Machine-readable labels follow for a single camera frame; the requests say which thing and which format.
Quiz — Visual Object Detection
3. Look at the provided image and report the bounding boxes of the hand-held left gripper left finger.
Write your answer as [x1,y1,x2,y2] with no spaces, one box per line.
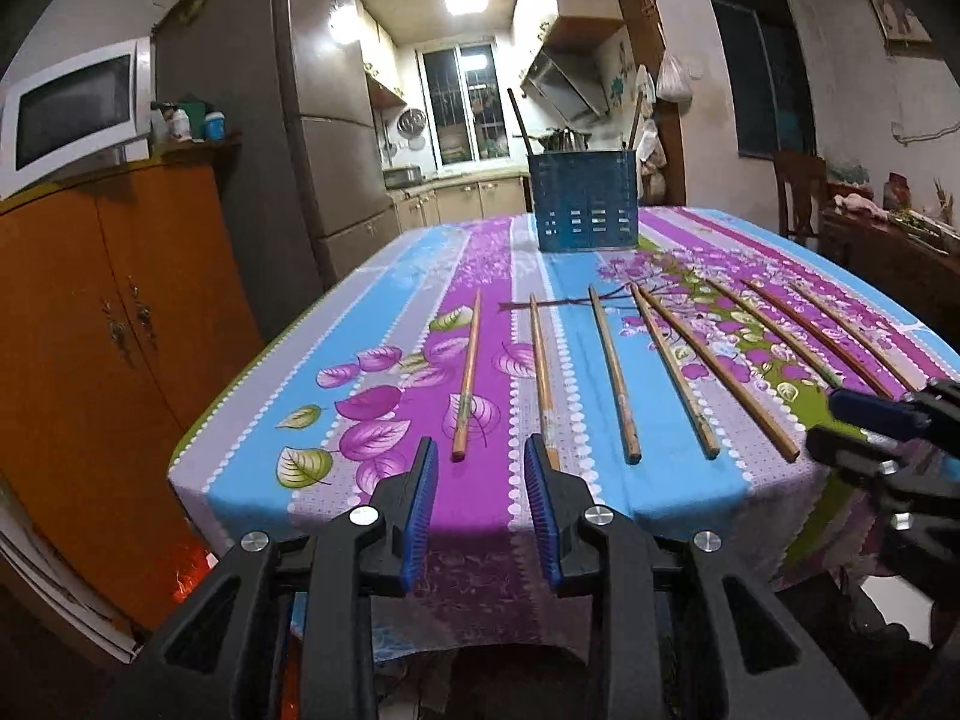
[120,436,440,720]

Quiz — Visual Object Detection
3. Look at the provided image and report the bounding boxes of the framed wall picture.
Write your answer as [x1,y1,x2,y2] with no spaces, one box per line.
[859,0,935,53]

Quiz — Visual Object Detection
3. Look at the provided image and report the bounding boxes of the set of wooden chopsticks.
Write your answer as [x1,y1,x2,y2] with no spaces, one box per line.
[450,277,927,466]

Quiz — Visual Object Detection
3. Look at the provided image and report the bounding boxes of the hanging white plastic bag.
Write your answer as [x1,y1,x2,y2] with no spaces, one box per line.
[656,52,695,102]

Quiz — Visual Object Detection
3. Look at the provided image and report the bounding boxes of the red plastic bag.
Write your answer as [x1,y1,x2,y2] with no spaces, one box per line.
[161,540,218,608]

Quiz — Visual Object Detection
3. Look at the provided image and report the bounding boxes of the wooden chair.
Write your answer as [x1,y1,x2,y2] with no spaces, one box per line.
[772,150,833,248]

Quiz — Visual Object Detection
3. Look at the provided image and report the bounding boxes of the range hood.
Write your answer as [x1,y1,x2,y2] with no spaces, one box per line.
[521,45,608,125]

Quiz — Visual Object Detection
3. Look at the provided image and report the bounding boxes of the kitchen wall cabinet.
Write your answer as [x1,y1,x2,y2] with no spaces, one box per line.
[352,0,410,110]
[514,0,627,53]

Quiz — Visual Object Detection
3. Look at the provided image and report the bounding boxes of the blue plastic utensil holder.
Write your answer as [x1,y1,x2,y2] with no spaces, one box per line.
[527,150,641,252]

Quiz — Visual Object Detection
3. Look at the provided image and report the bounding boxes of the green box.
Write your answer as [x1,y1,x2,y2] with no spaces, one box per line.
[176,94,215,140]

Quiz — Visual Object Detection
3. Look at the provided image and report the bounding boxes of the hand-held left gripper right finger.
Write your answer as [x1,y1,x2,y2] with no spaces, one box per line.
[523,433,871,720]

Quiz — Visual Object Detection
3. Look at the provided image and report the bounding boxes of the kitchen base cabinets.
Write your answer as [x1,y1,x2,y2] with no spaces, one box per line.
[390,172,530,233]

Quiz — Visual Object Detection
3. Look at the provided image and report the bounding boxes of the floral striped tablecloth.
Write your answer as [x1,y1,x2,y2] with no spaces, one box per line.
[166,206,960,661]

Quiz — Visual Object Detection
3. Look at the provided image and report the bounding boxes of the dark blue-framed window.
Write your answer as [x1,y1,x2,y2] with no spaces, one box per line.
[709,0,818,162]

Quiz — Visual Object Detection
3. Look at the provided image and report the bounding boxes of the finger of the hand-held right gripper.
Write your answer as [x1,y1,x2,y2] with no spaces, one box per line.
[805,424,931,496]
[828,381,960,440]

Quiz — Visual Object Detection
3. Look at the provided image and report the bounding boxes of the white microwave oven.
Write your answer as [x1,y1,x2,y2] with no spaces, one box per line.
[0,37,155,200]

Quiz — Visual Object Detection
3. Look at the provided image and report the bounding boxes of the orange wooden cabinet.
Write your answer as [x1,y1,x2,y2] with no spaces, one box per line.
[0,139,263,646]

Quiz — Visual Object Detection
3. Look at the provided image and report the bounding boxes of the grey refrigerator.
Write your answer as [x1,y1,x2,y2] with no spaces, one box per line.
[154,0,402,290]

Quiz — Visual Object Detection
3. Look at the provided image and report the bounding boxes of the dark wooden side table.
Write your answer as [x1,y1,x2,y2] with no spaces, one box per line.
[817,206,960,346]

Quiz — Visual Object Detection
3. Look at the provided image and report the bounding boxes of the kitchen window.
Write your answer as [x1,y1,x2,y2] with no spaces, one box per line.
[416,45,515,166]

